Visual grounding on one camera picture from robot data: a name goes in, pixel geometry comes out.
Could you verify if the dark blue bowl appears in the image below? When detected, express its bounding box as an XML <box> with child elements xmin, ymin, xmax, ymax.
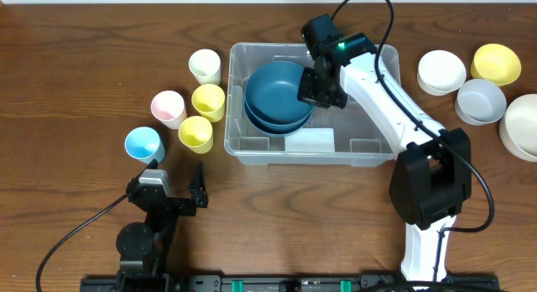
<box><xmin>245</xmin><ymin>60</ymin><xmax>313</xmax><ymax>125</ymax></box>
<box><xmin>243</xmin><ymin>102</ymin><xmax>313</xmax><ymax>137</ymax></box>

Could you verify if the white small bowl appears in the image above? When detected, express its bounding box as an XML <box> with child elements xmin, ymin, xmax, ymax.
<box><xmin>417</xmin><ymin>50</ymin><xmax>467</xmax><ymax>96</ymax></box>

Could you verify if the grey small bowl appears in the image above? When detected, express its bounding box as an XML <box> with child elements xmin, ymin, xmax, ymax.
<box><xmin>454</xmin><ymin>79</ymin><xmax>507</xmax><ymax>126</ymax></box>

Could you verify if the large cream bowl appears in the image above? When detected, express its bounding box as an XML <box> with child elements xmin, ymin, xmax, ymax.
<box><xmin>499</xmin><ymin>94</ymin><xmax>536</xmax><ymax>162</ymax></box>

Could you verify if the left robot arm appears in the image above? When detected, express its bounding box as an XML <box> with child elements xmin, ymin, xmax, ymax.
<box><xmin>116</xmin><ymin>159</ymin><xmax>209</xmax><ymax>275</ymax></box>

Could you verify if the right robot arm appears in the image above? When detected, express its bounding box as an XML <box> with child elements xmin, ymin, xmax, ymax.
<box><xmin>298</xmin><ymin>14</ymin><xmax>472</xmax><ymax>282</ymax></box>

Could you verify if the clear plastic storage container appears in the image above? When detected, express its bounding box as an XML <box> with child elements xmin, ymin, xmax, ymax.
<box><xmin>224</xmin><ymin>42</ymin><xmax>394</xmax><ymax>167</ymax></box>

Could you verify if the light blue cup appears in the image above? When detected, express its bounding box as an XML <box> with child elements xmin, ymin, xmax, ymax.
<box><xmin>124</xmin><ymin>127</ymin><xmax>165</xmax><ymax>164</ymax></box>

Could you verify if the yellow cup lower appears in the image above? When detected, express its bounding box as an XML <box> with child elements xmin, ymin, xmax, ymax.
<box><xmin>178</xmin><ymin>116</ymin><xmax>213</xmax><ymax>154</ymax></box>

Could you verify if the yellow cup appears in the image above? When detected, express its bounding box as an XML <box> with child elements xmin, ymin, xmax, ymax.
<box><xmin>191</xmin><ymin>84</ymin><xmax>226</xmax><ymax>123</ymax></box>
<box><xmin>178</xmin><ymin>116</ymin><xmax>213</xmax><ymax>154</ymax></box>

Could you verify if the pink cup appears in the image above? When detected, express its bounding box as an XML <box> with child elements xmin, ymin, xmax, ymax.
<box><xmin>150</xmin><ymin>91</ymin><xmax>187</xmax><ymax>129</ymax></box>

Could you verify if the yellow cup upper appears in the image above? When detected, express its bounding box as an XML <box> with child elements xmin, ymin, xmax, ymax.
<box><xmin>191</xmin><ymin>84</ymin><xmax>226</xmax><ymax>123</ymax></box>

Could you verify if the cream white cup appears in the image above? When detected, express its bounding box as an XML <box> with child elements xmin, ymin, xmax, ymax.
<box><xmin>188</xmin><ymin>49</ymin><xmax>222</xmax><ymax>85</ymax></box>

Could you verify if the yellow small bowl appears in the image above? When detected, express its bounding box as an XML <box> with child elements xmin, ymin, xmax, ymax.
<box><xmin>471</xmin><ymin>44</ymin><xmax>522</xmax><ymax>86</ymax></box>

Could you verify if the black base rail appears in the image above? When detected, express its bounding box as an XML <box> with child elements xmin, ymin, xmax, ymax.
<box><xmin>80</xmin><ymin>273</ymin><xmax>500</xmax><ymax>292</ymax></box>

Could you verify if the left black cable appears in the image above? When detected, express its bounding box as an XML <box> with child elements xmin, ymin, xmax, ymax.
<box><xmin>35</xmin><ymin>193</ymin><xmax>132</xmax><ymax>292</ymax></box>

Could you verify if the black cable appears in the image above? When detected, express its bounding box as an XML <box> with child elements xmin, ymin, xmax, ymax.
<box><xmin>35</xmin><ymin>193</ymin><xmax>132</xmax><ymax>292</ymax></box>
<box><xmin>330</xmin><ymin>0</ymin><xmax>496</xmax><ymax>280</ymax></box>

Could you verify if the right black cable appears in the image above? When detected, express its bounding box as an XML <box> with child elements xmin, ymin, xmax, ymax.
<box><xmin>330</xmin><ymin>0</ymin><xmax>496</xmax><ymax>280</ymax></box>

